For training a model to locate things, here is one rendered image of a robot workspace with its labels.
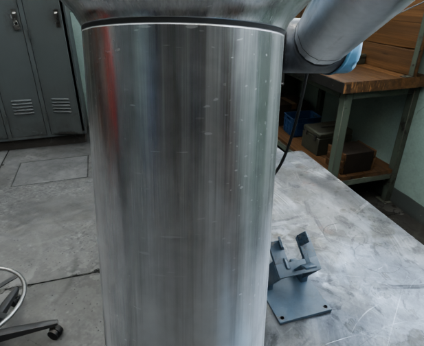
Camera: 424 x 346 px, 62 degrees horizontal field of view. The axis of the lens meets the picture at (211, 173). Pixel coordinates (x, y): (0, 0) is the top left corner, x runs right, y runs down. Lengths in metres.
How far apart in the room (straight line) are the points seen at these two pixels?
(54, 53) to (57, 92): 0.32
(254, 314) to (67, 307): 1.71
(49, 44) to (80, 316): 2.22
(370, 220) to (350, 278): 0.23
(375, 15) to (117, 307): 0.28
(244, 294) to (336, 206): 0.83
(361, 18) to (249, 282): 0.25
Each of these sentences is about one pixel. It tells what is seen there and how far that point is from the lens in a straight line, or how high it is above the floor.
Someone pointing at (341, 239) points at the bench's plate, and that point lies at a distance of 0.86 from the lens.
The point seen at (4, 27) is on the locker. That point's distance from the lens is 3.38.
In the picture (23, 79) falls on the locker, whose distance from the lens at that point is 3.42.
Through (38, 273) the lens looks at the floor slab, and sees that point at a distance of 2.09.
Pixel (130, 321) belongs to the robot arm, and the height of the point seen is 1.18.
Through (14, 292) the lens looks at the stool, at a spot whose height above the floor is 0.08.
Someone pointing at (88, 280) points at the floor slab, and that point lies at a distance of 1.96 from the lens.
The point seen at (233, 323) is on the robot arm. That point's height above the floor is 1.17.
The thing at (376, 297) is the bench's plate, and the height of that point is 0.80.
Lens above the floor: 1.30
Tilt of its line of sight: 28 degrees down
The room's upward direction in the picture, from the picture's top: straight up
